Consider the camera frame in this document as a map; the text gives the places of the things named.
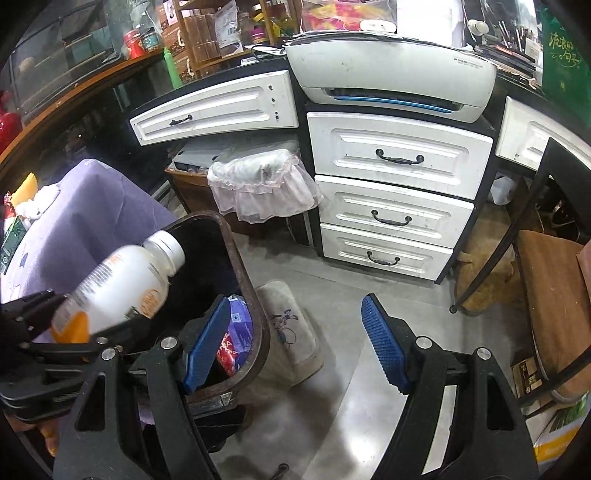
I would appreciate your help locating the green tote bag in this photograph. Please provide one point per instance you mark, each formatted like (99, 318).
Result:
(568, 55)

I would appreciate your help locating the red vase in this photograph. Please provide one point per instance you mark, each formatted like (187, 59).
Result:
(8, 124)

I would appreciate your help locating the green bottle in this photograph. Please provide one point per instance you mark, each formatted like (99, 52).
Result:
(173, 69)

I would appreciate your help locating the red tin can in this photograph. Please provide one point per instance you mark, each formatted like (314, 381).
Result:
(136, 46)

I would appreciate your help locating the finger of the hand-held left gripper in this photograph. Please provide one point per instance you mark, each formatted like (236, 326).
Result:
(25, 314)
(111, 344)

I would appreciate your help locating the dark brown trash bin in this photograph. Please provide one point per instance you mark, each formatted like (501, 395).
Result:
(254, 323)

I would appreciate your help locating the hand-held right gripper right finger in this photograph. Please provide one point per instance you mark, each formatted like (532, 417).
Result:
(385, 341)

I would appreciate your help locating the plastic bag of red packets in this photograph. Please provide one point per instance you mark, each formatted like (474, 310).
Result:
(346, 14)

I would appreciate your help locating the white tissue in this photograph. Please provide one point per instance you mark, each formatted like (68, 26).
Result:
(39, 203)

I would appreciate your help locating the wooden desk rack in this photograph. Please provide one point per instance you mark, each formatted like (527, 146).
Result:
(207, 46)

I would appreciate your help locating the red snack packet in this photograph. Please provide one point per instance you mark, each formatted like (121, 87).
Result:
(10, 203)

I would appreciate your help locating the teal jar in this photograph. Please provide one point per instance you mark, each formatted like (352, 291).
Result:
(151, 40)

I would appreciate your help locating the wooden counter shelf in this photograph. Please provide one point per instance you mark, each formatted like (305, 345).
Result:
(69, 97)

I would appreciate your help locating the white printer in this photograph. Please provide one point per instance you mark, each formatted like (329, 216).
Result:
(392, 69)

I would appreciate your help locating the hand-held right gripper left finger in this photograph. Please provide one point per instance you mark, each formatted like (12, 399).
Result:
(205, 346)

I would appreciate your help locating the white orange drink bottle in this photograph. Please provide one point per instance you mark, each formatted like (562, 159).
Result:
(120, 286)

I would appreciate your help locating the white cabinet drawer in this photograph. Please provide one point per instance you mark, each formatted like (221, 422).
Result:
(383, 251)
(392, 207)
(401, 147)

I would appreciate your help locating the purple plastic bag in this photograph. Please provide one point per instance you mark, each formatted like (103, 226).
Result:
(241, 318)

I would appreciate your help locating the brown cardboard box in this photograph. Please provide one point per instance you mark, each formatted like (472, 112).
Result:
(531, 378)

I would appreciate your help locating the stack of brown boxes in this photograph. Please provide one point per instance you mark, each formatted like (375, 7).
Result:
(173, 37)

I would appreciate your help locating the yellow white cardboard box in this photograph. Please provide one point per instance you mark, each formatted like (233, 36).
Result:
(563, 438)

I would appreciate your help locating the purple floral tablecloth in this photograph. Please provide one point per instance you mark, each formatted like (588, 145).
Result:
(92, 207)

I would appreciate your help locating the glass display case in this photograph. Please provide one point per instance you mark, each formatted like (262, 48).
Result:
(69, 50)

